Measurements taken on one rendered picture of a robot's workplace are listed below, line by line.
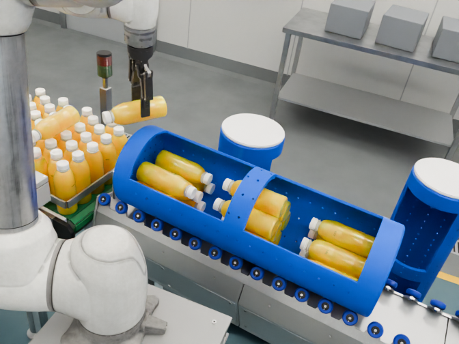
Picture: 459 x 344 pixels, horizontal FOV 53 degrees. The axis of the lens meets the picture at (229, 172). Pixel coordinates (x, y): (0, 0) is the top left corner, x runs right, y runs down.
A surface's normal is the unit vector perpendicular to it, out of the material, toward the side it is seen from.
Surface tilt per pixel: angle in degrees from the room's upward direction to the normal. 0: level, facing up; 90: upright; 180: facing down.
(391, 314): 0
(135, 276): 75
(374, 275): 58
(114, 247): 5
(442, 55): 90
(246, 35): 90
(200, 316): 0
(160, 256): 71
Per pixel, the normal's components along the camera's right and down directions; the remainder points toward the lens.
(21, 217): 0.69, 0.40
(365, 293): -0.44, 0.33
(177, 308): 0.12, -0.81
